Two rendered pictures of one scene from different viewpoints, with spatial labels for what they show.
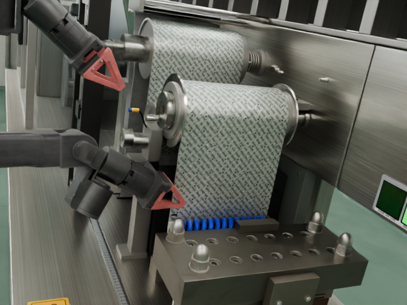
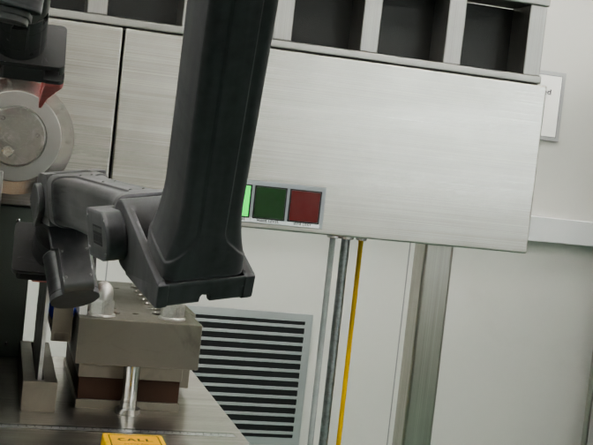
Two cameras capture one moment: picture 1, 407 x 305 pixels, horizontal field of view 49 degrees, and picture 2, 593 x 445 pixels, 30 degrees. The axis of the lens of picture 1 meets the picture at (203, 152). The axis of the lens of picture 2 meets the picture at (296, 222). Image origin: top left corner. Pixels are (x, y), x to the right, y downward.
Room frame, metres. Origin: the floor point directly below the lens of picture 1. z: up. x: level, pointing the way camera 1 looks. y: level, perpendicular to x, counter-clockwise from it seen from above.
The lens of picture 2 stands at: (0.24, 1.39, 1.25)
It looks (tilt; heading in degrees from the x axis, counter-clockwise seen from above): 3 degrees down; 281
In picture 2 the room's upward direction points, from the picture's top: 6 degrees clockwise
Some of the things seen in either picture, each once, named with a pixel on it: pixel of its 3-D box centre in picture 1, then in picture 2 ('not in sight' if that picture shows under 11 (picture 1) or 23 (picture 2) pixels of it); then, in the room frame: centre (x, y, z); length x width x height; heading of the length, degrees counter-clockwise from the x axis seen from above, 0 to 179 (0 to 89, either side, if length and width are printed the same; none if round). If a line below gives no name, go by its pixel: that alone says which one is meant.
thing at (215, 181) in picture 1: (225, 187); (48, 244); (0.87, -0.06, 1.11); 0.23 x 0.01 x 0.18; 116
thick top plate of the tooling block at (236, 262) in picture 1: (261, 259); (123, 319); (0.78, -0.15, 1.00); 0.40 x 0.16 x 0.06; 116
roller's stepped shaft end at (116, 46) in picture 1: (109, 45); not in sight; (1.06, 0.26, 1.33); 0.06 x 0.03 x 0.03; 116
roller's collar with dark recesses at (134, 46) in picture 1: (134, 48); not in sight; (1.09, 0.21, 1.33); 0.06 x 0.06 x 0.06; 26
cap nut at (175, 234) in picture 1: (176, 229); (102, 297); (0.75, 0.03, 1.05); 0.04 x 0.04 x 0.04
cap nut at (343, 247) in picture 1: (344, 242); not in sight; (0.81, -0.31, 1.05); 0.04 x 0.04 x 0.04
